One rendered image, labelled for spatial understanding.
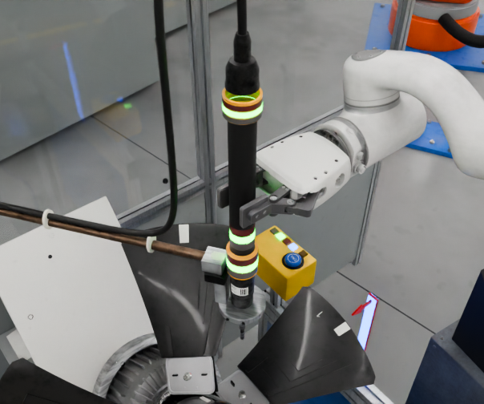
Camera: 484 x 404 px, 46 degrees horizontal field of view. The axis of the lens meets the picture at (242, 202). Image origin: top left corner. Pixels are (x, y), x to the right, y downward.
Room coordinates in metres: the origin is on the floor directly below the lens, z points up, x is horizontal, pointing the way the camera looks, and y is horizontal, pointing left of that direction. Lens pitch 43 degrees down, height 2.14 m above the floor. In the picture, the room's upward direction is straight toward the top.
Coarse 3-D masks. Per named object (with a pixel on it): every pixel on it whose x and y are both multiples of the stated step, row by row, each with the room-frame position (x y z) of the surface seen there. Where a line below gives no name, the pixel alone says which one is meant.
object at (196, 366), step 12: (168, 360) 0.55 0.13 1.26; (180, 360) 0.55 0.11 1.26; (192, 360) 0.54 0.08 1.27; (204, 360) 0.54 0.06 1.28; (168, 372) 0.54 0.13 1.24; (180, 372) 0.53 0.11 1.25; (192, 372) 0.53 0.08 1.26; (204, 372) 0.52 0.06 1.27; (168, 384) 0.52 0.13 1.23; (180, 384) 0.52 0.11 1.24; (192, 384) 0.51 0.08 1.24; (204, 384) 0.51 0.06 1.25
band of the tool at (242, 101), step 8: (224, 88) 0.53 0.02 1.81; (224, 96) 0.52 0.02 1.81; (232, 96) 0.54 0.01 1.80; (248, 96) 0.55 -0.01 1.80; (256, 96) 0.54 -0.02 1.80; (232, 104) 0.51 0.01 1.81; (240, 104) 0.50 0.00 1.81; (248, 104) 0.50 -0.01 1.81; (224, 112) 0.51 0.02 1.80; (240, 112) 0.50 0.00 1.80
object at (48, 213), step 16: (160, 0) 0.55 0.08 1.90; (240, 0) 0.52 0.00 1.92; (160, 16) 0.55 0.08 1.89; (240, 16) 0.52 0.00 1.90; (160, 32) 0.55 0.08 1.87; (240, 32) 0.52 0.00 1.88; (160, 48) 0.55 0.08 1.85; (160, 64) 0.55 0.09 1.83; (160, 80) 0.55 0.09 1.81; (176, 176) 0.55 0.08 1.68; (176, 192) 0.55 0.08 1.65; (16, 208) 0.62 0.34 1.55; (176, 208) 0.55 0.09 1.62; (80, 224) 0.59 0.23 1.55; (96, 224) 0.59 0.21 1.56
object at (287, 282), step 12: (264, 240) 1.01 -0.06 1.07; (276, 240) 1.01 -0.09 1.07; (264, 252) 0.97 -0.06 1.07; (276, 252) 0.97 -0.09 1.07; (288, 252) 0.97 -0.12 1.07; (264, 264) 0.95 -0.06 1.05; (276, 264) 0.94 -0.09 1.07; (300, 264) 0.93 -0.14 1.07; (312, 264) 0.94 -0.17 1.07; (264, 276) 0.95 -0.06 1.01; (276, 276) 0.92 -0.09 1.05; (288, 276) 0.90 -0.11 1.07; (300, 276) 0.92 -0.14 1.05; (312, 276) 0.94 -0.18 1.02; (276, 288) 0.91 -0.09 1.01; (288, 288) 0.89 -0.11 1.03; (300, 288) 0.92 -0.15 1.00
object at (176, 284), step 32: (192, 224) 0.71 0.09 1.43; (128, 256) 0.68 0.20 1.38; (160, 256) 0.68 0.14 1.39; (160, 288) 0.64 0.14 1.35; (192, 288) 0.63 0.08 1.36; (160, 320) 0.60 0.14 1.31; (192, 320) 0.59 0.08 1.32; (224, 320) 0.58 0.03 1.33; (160, 352) 0.56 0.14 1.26; (192, 352) 0.55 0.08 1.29
